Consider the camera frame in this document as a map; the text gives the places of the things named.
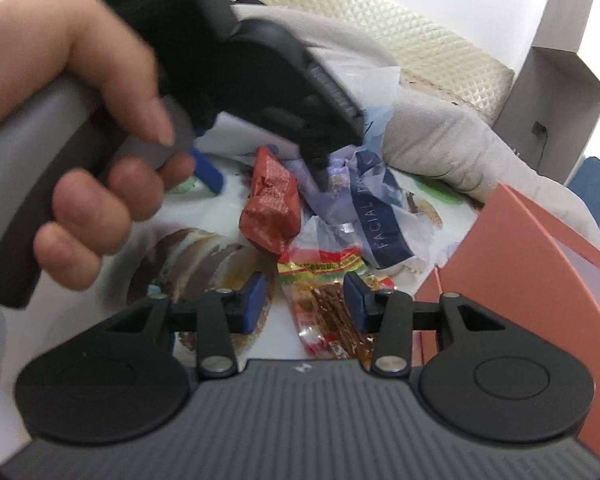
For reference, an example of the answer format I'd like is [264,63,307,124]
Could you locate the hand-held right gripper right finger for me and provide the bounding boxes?
[344,272,506,377]

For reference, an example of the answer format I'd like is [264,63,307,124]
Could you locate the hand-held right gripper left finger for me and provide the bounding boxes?
[105,272,268,379]

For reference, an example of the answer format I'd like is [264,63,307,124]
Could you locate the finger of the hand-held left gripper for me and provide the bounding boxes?
[190,147,227,196]
[300,147,334,194]

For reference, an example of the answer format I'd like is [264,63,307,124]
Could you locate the yellow-red clear snack packet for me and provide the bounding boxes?
[277,217,397,362]

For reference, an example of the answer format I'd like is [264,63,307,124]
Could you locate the brown-red snack packet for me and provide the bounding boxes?
[239,146,302,257]

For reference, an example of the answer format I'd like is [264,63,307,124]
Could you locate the orange cardboard box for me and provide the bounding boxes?
[412,182,600,461]

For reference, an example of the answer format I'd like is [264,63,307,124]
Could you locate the person's left hand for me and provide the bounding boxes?
[0,0,197,292]

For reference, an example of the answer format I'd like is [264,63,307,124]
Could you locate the lilac sachet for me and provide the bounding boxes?
[280,154,362,222]

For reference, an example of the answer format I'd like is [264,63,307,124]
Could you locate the fruit-print mat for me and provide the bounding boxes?
[0,147,481,411]

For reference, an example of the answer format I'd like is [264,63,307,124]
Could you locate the light blue clear packet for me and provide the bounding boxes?
[362,105,397,149]

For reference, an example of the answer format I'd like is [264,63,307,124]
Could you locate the white navy-striped sachet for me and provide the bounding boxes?
[310,150,447,272]

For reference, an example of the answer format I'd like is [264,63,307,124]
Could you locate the grey duvet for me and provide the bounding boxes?
[230,5,600,263]

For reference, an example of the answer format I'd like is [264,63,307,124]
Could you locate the cream quilted headboard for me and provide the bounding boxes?
[227,0,517,127]

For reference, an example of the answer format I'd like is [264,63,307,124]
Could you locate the blue chair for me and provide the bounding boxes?
[567,156,600,232]

